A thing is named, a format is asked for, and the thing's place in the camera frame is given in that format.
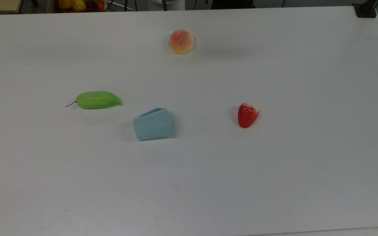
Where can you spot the light blue mug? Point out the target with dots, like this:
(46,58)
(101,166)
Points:
(153,126)

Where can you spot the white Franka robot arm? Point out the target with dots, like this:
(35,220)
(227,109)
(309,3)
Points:
(172,4)

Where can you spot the peach toy fruit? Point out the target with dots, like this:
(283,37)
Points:
(181,41)

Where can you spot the green gourd toy with stem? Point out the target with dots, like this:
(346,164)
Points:
(97,100)

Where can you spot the black box behind table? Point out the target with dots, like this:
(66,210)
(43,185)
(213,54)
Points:
(233,4)

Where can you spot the orange toy fruit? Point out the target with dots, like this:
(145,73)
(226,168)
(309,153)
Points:
(101,7)

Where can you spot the yellow bell pepper toy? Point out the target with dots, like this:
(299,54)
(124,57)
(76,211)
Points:
(78,5)

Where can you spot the yellow toy fruit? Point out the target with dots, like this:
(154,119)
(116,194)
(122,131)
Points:
(64,3)

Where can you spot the white bin of toy fruit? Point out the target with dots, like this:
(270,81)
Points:
(52,7)

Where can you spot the white adjoining table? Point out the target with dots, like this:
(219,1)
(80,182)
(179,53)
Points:
(346,232)

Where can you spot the black table clamp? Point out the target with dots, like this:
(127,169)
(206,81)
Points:
(365,9)

